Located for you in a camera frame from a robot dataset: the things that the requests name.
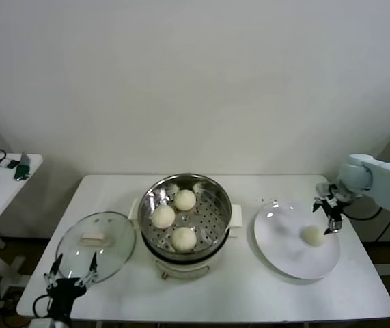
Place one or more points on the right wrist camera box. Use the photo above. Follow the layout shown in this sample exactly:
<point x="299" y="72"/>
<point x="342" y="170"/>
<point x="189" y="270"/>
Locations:
<point x="324" y="189"/>

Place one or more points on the perforated steel steamer basket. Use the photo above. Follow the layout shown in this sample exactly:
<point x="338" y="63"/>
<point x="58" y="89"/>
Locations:
<point x="211" y="212"/>

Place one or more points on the white steamed baozi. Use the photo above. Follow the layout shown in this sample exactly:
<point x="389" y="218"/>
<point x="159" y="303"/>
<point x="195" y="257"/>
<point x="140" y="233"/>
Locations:
<point x="184" y="200"/>
<point x="163" y="217"/>
<point x="183" y="240"/>
<point x="313" y="236"/>

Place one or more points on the white electric cooker base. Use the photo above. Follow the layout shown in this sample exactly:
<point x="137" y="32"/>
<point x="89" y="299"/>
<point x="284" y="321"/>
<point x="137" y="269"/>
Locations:
<point x="181" y="270"/>

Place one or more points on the green flat item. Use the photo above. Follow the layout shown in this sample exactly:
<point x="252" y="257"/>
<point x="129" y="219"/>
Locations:
<point x="22" y="171"/>

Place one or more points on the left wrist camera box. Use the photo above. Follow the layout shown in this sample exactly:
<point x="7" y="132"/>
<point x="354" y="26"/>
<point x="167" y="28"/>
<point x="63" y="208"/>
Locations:
<point x="42" y="323"/>

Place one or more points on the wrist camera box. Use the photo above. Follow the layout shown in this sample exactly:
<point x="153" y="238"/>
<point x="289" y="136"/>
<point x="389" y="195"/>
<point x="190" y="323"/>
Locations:
<point x="42" y="323"/>
<point x="324" y="189"/>

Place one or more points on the white round plate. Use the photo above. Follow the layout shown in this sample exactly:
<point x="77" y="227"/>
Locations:
<point x="283" y="246"/>

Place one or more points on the grey card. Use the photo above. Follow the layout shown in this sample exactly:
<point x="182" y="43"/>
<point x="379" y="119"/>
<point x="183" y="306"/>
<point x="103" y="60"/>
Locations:
<point x="25" y="159"/>

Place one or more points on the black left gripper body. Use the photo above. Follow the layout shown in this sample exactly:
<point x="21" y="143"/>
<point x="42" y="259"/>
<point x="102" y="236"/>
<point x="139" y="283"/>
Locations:
<point x="65" y="292"/>

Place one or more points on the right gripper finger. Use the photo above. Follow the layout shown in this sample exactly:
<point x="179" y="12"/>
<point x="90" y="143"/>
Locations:
<point x="334" y="227"/>
<point x="317" y="206"/>

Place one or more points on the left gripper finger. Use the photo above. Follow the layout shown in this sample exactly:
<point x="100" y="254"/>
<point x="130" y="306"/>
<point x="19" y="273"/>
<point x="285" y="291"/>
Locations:
<point x="56" y="266"/>
<point x="93" y="264"/>

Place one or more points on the small black phone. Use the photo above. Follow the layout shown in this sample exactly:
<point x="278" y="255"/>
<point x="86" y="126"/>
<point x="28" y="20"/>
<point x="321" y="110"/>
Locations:
<point x="11" y="164"/>

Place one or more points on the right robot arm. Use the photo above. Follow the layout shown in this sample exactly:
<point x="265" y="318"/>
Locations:
<point x="386" y="184"/>

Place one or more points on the round glass pot lid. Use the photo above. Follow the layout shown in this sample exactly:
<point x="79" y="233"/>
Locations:
<point x="95" y="246"/>

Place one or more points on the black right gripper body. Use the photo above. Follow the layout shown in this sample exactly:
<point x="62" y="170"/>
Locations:
<point x="333" y="208"/>

